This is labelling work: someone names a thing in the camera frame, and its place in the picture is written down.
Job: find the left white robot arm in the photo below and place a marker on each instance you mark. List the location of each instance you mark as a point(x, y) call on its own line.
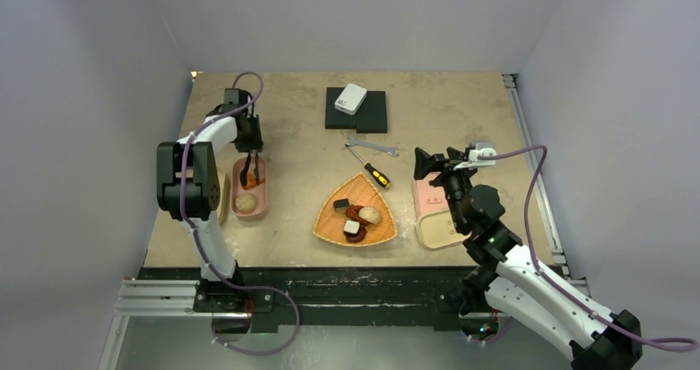
point(188, 187)

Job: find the white black sushi piece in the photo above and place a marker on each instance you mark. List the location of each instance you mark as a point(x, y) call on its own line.
point(351, 227)

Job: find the beige lunch box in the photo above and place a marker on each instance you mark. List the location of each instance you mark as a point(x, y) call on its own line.
point(224, 185)

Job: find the orange fried chicken piece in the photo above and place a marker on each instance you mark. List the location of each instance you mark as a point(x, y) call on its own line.
point(252, 181)

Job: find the pink lunch box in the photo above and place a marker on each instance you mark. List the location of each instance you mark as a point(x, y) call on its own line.
point(261, 192)

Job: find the woven bamboo basket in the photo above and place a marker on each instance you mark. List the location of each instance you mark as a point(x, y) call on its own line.
point(359, 190)

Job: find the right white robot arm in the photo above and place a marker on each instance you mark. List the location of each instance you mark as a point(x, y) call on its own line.
point(510, 279)

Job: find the black metal tongs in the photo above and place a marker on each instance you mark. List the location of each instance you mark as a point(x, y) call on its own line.
point(251, 165)

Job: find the black foam block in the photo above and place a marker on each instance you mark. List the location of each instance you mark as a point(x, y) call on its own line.
point(370, 118)

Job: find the pink lunch box lid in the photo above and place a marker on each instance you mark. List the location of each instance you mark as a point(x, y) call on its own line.
point(428, 199)

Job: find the silver wrench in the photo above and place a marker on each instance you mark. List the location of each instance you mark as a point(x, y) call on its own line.
point(391, 151)

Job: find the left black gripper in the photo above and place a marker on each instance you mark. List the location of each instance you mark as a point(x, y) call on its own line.
point(255, 144)

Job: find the dark red sausage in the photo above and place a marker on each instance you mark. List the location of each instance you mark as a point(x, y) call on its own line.
point(352, 213)

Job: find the black table front frame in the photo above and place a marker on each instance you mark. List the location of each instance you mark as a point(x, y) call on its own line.
point(428, 296)

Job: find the beige steamed bun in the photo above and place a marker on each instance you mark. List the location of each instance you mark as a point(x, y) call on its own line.
point(245, 203)
point(370, 214)

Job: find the dark red round food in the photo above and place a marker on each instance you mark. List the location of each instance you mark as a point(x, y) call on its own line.
point(356, 237)

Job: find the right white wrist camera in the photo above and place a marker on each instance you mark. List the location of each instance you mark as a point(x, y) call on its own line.
point(478, 154)

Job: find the yellow black screwdriver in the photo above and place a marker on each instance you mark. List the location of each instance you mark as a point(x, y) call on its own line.
point(379, 177)

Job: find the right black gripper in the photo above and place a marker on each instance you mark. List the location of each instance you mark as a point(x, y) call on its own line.
point(425, 162)

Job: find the beige lunch box lid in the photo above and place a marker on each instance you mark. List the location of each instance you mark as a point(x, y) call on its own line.
point(437, 231)

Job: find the white small box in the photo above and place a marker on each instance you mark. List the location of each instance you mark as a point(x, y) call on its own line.
point(350, 99)

